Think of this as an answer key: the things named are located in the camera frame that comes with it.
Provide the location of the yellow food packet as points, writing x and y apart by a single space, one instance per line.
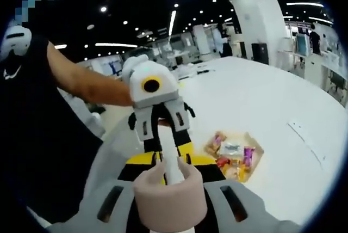
237 170

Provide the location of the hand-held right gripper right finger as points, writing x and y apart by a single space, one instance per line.
258 216

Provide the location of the beige hexagonal container tray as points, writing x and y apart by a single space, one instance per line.
255 146

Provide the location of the black cabinet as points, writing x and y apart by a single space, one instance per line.
260 53

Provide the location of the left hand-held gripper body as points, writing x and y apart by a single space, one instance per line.
163 78

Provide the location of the bright purple food packet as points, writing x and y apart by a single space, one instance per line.
249 156

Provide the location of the clear grey food packet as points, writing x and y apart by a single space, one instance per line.
231 148

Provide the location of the black bar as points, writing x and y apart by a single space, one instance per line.
202 72

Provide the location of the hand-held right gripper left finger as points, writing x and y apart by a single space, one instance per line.
89 211

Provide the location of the long white counter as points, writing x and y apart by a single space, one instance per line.
312 64

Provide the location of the red food packet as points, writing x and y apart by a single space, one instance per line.
223 161

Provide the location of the white worn chest device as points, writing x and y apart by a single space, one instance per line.
16 37

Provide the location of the teal display machine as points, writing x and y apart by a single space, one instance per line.
303 44

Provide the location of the tan purple food packet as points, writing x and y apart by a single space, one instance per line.
214 143

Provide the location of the pink food tongs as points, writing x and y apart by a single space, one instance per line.
168 208

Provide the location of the white square pillar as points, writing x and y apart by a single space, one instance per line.
258 20
202 41

